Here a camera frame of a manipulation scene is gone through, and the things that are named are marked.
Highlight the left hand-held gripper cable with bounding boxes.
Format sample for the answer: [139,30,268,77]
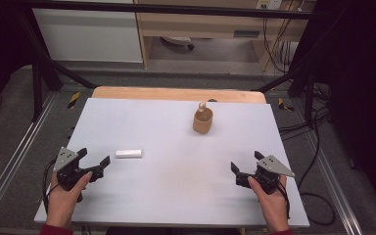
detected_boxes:
[41,158,61,213]

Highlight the black metal crossbar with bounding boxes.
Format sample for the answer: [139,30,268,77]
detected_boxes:
[22,0,333,21]

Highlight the yellow black floor tape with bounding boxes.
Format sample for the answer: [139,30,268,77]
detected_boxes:
[277,97,296,113]
[67,91,81,110]

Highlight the dark curtain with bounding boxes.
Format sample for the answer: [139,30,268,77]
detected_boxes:
[312,0,376,213]
[0,0,35,118]

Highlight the white rectangular eraser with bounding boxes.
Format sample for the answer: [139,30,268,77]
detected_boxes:
[115,149,143,160]

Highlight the hand-held gripper cable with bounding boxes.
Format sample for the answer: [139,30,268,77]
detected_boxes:
[41,158,61,213]
[275,177,292,220]

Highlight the right hand-held gripper cable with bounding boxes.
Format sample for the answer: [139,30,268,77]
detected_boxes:
[275,177,292,220]

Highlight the bundle of black floor cables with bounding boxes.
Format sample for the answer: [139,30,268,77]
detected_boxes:
[278,82,332,142]

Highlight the wooden table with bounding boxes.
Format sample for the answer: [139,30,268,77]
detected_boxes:
[91,85,267,105]

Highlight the hanging cables under desk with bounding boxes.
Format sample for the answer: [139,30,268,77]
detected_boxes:
[261,0,307,74]

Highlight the white cabinet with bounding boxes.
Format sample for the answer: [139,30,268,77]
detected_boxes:
[31,0,144,64]

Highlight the person's left hand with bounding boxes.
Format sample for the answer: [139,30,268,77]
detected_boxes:
[45,171,94,229]

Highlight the black metal stand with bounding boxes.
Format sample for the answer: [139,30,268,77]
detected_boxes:
[12,6,100,122]
[255,19,334,126]

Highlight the black looped floor cable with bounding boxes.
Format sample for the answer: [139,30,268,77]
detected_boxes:
[297,107,337,227]

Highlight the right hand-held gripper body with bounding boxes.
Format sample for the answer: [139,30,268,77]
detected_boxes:
[248,155,296,196]

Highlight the white wall socket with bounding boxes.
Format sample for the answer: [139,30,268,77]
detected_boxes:
[256,0,284,11]

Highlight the office chair wheel base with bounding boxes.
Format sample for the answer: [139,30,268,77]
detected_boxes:
[160,36,196,51]

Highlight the aluminium floor rail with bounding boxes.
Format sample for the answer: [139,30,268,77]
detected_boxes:
[0,93,57,224]
[305,130,364,235]

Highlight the person's right hand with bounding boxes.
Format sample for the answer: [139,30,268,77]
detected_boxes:
[247,174,290,233]

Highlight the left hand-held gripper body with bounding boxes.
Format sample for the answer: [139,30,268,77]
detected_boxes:
[52,146,94,204]

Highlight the brown cup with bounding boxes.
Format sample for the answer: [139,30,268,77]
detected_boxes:
[192,108,214,135]

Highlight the light wooden desk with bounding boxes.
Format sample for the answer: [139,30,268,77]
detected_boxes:
[132,0,318,70]

